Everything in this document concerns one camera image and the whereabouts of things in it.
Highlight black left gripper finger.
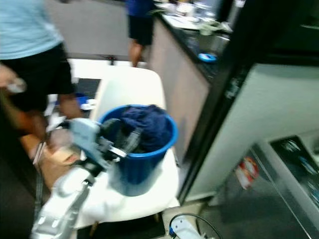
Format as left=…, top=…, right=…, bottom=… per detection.
left=113, top=119, right=131, bottom=141
left=122, top=130, right=143, bottom=155

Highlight dark blue clothes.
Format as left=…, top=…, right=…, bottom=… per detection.
left=118, top=104, right=173, bottom=153

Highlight white top-load washing machine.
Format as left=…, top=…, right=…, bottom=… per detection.
left=179, top=62, right=319, bottom=239

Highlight blue plastic bucket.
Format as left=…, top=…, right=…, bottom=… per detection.
left=98, top=104, right=179, bottom=198

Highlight beige slipper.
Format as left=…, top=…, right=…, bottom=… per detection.
left=33, top=139, right=80, bottom=166

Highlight kitchen counter with black top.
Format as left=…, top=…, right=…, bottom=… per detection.
left=148, top=11, right=232, bottom=165

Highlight person in dark blue shirt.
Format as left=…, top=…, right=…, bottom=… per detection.
left=126, top=0, right=156, bottom=68

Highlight small blue round object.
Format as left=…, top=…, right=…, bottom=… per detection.
left=197, top=52, right=218, bottom=63

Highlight red and white sticker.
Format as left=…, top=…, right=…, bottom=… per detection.
left=235, top=156, right=260, bottom=190

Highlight metal pot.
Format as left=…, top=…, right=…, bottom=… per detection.
left=199, top=32, right=231, bottom=56

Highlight person in light blue shirt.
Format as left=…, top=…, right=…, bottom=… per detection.
left=0, top=0, right=86, bottom=166

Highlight black washer control panel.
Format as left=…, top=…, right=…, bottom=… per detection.
left=269, top=135, right=319, bottom=196

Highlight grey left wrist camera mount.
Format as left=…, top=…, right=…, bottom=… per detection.
left=68, top=118, right=106, bottom=166

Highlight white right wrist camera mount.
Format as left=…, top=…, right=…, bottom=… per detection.
left=168, top=216, right=206, bottom=239

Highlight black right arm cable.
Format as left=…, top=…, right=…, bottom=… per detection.
left=168, top=213, right=224, bottom=239

